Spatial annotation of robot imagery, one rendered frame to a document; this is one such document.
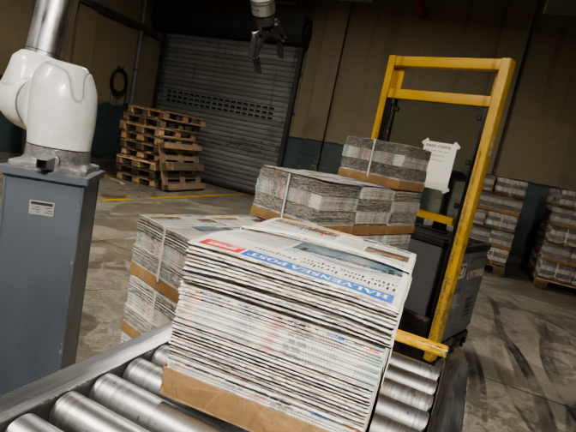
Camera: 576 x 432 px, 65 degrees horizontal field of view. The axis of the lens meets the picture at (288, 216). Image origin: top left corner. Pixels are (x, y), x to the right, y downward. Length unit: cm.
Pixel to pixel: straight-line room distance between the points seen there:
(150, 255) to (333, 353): 116
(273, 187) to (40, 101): 103
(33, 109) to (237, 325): 86
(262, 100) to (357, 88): 191
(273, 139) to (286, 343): 856
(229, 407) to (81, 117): 86
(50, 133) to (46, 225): 23
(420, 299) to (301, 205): 140
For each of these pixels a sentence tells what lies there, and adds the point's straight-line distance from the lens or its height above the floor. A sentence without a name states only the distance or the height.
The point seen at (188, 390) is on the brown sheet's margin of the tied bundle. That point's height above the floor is 83.
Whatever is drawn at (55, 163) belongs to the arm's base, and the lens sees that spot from 127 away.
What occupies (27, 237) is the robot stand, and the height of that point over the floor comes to 82.
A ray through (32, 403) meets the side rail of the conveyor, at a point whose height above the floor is 80.
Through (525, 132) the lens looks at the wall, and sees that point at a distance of 827.
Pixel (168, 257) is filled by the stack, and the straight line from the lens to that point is 157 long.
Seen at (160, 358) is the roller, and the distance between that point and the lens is 83.
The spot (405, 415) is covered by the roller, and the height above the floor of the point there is 79.
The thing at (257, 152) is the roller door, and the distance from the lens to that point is 926.
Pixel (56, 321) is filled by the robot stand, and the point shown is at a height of 61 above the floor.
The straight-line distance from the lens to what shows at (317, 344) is 58.
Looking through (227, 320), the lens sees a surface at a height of 94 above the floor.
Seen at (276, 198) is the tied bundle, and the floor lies 94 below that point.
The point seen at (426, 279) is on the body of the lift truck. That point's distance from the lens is 300.
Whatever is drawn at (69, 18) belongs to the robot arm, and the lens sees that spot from 152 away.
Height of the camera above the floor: 118
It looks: 9 degrees down
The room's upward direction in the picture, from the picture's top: 11 degrees clockwise
